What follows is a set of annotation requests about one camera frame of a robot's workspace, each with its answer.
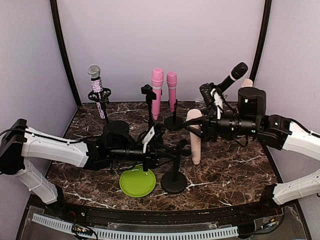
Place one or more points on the white slotted cable duct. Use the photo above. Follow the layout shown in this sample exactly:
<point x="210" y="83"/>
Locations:
<point x="119" y="231"/>

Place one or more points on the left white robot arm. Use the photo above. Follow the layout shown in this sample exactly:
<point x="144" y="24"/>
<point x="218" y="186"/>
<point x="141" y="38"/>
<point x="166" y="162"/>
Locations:
<point x="20" y="142"/>

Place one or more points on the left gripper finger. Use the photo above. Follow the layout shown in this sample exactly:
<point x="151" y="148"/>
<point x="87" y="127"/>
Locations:
<point x="180" y="145"/>
<point x="174" y="154"/>

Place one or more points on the black round-base mic stand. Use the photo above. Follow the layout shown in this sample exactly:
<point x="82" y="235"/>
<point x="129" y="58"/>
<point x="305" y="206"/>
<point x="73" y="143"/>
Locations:
<point x="174" y="182"/>

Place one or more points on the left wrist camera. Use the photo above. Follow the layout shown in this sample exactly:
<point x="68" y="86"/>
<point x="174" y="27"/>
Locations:
<point x="154" y="134"/>

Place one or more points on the rhinestone silver-head microphone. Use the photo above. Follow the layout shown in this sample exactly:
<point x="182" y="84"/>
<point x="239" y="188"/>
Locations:
<point x="96" y="87"/>

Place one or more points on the black front rail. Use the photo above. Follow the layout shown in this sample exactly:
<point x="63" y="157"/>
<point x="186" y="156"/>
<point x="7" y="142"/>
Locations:
<point x="239" y="214"/>

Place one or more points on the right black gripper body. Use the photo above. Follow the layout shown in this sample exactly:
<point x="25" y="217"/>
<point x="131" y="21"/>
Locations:
<point x="212" y="116"/>

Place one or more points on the black tripod shock-mount stand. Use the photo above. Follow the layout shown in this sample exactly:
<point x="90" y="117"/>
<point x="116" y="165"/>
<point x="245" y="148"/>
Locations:
<point x="103" y="105"/>

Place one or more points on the left pink microphone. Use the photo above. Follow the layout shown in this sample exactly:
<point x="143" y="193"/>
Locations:
<point x="157" y="80"/>

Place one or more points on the black stand for left pink microphone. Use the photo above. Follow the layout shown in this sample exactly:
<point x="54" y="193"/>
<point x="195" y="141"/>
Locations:
<point x="149" y="97"/>

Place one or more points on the right pink microphone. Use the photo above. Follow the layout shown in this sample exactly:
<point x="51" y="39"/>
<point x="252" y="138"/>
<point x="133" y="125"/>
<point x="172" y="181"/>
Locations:
<point x="172" y="81"/>

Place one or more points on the black stand for right pink microphone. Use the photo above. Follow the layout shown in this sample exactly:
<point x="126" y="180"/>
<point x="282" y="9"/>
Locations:
<point x="174" y="122"/>

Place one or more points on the green round plate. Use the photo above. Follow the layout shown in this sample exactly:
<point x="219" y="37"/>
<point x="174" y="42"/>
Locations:
<point x="137" y="183"/>

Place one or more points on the large pale pink microphone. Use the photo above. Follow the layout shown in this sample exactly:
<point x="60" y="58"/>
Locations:
<point x="195" y="141"/>

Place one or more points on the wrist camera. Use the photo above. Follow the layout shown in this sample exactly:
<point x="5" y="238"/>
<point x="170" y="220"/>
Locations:
<point x="154" y="134"/>
<point x="212" y="100"/>

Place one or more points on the small pale pink microphone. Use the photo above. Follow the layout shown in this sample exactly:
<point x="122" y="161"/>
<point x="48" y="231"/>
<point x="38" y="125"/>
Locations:
<point x="247" y="83"/>

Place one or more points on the black handheld microphone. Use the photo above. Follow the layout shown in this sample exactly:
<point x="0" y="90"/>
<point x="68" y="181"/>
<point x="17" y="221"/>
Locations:
<point x="237" y="73"/>

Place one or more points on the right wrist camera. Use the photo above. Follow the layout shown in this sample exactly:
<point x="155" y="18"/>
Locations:
<point x="212" y="100"/>

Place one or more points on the black stand for pink microphone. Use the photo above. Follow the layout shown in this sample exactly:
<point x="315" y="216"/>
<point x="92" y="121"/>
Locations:
<point x="174" y="122"/>
<point x="149" y="97"/>

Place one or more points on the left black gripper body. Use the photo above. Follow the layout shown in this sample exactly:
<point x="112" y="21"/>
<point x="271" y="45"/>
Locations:
<point x="150" y="157"/>

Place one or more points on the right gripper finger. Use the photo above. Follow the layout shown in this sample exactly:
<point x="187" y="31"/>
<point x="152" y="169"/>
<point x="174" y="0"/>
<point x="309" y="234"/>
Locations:
<point x="199" y="121"/>
<point x="195" y="131"/>

